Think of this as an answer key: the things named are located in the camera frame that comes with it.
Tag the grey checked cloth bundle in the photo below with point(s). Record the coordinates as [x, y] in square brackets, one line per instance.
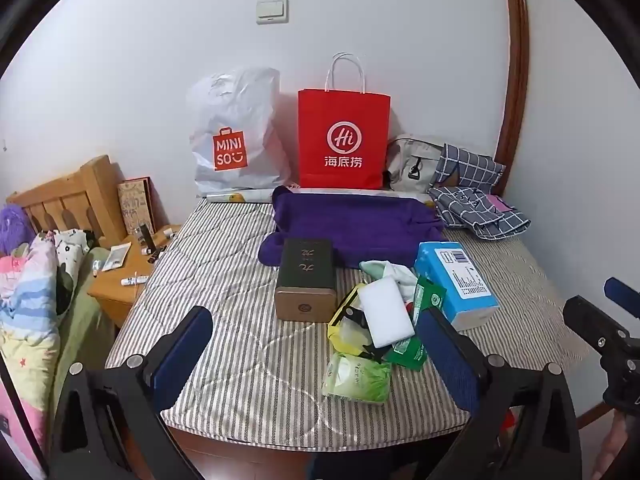
[467, 165]
[470, 212]

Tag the beige canvas bag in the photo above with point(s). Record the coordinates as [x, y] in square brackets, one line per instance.
[407, 165]

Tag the person's right hand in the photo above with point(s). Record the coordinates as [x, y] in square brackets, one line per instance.
[617, 437]

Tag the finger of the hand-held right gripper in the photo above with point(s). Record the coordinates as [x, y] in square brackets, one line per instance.
[590, 317]
[622, 294]

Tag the white wall switch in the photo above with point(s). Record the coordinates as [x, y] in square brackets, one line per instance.
[272, 11]

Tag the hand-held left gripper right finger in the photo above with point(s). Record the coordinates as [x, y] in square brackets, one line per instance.
[447, 355]

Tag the brown wooden table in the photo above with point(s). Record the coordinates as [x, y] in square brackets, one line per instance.
[240, 455]

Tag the white plastic shopping bag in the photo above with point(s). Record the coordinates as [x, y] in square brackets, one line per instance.
[235, 130]

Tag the brown patterned book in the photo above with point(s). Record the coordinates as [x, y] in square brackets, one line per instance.
[136, 205]

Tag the white tube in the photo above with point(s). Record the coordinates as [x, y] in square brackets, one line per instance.
[135, 280]

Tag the wooden door frame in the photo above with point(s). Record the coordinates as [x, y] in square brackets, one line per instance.
[515, 75]

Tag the purple plush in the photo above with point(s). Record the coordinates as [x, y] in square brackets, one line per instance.
[15, 227]

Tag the wooden headboard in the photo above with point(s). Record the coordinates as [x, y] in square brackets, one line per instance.
[75, 195]

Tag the white sponge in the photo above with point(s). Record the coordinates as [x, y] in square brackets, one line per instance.
[385, 312]

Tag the pink printed cloth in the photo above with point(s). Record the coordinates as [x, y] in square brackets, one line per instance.
[20, 430]

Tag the dark small bottle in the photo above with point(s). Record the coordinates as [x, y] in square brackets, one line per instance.
[146, 237]

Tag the white sock with green cuff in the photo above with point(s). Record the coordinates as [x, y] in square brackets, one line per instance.
[397, 275]

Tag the striped quilt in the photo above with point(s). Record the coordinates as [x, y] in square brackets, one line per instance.
[240, 360]

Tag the green tissue pack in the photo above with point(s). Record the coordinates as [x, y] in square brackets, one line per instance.
[355, 377]

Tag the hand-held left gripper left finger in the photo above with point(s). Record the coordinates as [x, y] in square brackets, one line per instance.
[182, 355]

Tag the dark green gold box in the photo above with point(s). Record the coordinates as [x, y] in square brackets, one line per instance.
[305, 275]

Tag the blue tissue pack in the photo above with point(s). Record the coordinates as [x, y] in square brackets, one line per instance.
[455, 280]

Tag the wooden nightstand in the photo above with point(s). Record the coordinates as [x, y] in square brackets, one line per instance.
[120, 295]

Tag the white flat packet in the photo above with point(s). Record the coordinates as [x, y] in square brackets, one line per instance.
[116, 257]

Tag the red paper bag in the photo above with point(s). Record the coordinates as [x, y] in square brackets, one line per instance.
[345, 140]

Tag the yellow black soft pouch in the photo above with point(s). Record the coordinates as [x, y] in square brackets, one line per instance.
[345, 327]

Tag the pastel printed quilt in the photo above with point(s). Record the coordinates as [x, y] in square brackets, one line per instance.
[25, 310]

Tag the green sachet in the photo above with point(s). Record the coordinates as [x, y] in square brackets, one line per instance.
[430, 300]

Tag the white pillow with black print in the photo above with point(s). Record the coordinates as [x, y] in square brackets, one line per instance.
[72, 255]

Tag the purple towel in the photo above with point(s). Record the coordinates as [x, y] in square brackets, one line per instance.
[370, 225]

